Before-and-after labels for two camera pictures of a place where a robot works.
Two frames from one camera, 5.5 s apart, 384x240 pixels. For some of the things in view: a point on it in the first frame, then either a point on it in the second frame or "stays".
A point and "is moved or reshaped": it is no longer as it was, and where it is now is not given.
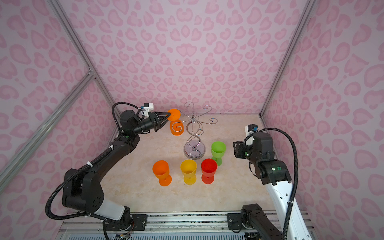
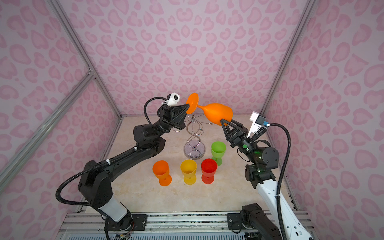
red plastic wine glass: [209, 168] stays
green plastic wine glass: [218, 150] stays
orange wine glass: [161, 169] stays
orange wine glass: [177, 126] is moved or reshaped
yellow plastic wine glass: [188, 167] stays
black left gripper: [155, 121] -> [166, 120]
